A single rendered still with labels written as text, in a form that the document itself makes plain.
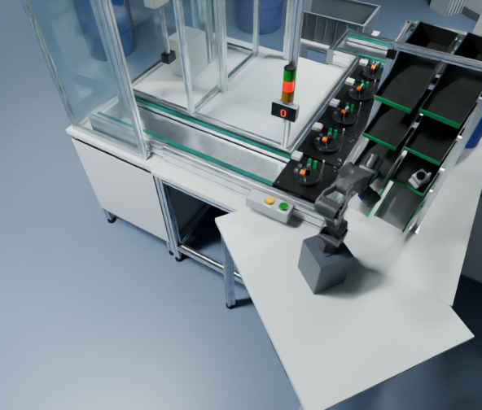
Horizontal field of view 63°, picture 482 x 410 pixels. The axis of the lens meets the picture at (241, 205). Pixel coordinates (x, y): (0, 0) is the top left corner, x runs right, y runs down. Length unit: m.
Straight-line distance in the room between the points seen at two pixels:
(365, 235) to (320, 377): 0.67
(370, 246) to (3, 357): 2.13
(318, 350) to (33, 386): 1.67
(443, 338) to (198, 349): 1.35
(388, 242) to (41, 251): 2.28
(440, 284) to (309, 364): 0.65
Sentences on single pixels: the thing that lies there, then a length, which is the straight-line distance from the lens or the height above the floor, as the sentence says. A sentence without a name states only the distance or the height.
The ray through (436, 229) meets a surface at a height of 0.86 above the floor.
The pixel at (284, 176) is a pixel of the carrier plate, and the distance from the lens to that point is 1.85.
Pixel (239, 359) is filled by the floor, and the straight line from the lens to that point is 2.41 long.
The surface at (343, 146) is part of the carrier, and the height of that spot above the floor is 0.97.
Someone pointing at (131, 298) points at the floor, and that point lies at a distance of 2.66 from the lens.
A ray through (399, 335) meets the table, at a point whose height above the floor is 0.86.
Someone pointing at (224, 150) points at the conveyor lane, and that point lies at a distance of 2.05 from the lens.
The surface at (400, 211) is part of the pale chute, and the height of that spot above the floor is 1.03.
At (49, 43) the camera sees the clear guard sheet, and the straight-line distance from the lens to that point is 2.16.
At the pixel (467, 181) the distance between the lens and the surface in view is 2.27.
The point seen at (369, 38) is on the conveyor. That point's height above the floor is 0.95.
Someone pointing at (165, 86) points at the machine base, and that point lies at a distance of 2.67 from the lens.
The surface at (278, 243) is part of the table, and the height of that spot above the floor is 0.86.
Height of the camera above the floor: 2.29
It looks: 50 degrees down
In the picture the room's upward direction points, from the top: straight up
